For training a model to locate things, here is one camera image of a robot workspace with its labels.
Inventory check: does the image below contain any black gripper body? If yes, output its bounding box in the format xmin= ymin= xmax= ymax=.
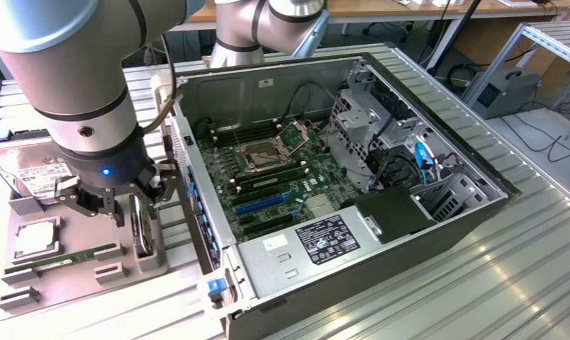
xmin=56 ymin=125 xmax=159 ymax=200

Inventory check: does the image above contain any green graphics card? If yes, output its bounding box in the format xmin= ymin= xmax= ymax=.
xmin=128 ymin=193 xmax=157 ymax=257

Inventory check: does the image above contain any grey parts rack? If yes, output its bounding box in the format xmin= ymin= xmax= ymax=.
xmin=0 ymin=161 xmax=170 ymax=322

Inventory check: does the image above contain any silver CPU chip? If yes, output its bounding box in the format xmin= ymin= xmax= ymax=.
xmin=13 ymin=221 xmax=59 ymax=254

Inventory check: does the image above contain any black expansion slot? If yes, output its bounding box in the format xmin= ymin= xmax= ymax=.
xmin=230 ymin=191 xmax=286 ymax=208
xmin=239 ymin=212 xmax=293 ymax=230
xmin=242 ymin=221 xmax=300 ymax=239

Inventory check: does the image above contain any green RAM stick white label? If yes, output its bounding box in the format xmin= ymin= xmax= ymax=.
xmin=3 ymin=244 xmax=118 ymax=276

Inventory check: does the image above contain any silver hard disk drive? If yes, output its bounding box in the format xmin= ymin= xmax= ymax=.
xmin=0 ymin=141 xmax=80 ymax=206

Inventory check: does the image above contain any blue expansion slot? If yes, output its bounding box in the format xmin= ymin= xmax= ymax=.
xmin=234 ymin=197 xmax=292 ymax=216

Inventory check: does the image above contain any thin metal locking lever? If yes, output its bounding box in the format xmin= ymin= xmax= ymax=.
xmin=229 ymin=118 xmax=243 ymax=149

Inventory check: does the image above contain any CPU socket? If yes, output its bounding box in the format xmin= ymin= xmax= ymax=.
xmin=237 ymin=141 xmax=298 ymax=173

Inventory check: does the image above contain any blue case latch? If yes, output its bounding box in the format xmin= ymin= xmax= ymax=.
xmin=206 ymin=278 xmax=229 ymax=297

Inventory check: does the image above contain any silver socket cover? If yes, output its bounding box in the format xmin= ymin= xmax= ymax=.
xmin=273 ymin=119 xmax=314 ymax=157

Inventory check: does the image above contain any green motherboard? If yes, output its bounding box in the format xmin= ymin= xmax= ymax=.
xmin=197 ymin=118 xmax=361 ymax=242

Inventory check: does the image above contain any grey power supply unit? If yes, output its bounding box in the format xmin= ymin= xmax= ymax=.
xmin=234 ymin=205 xmax=385 ymax=302

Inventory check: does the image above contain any silver chipset heatsink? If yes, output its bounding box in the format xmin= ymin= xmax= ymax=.
xmin=302 ymin=196 xmax=334 ymax=217

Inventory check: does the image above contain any silver metal drive cage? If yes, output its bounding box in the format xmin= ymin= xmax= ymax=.
xmin=322 ymin=86 xmax=440 ymax=194

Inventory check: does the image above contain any wooden top desk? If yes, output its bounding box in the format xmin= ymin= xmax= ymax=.
xmin=163 ymin=0 xmax=219 ymax=35
xmin=326 ymin=0 xmax=570 ymax=72

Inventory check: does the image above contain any black plastic shroud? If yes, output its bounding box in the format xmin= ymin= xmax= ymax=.
xmin=340 ymin=186 xmax=439 ymax=245

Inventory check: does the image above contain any open black PC case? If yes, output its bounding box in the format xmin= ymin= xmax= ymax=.
xmin=151 ymin=42 xmax=523 ymax=340

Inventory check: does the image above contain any silver perforated disk bay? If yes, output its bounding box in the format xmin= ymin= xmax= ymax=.
xmin=409 ymin=169 xmax=508 ymax=223

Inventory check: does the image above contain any grey equipment box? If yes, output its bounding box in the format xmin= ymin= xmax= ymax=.
xmin=468 ymin=69 xmax=542 ymax=120

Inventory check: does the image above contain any black wire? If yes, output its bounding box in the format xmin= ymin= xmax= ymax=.
xmin=284 ymin=81 xmax=337 ymax=121

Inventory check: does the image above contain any blue wire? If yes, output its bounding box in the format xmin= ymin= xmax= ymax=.
xmin=412 ymin=140 xmax=433 ymax=186

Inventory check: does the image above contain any aluminium frame table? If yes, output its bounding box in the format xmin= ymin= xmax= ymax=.
xmin=459 ymin=19 xmax=570 ymax=118

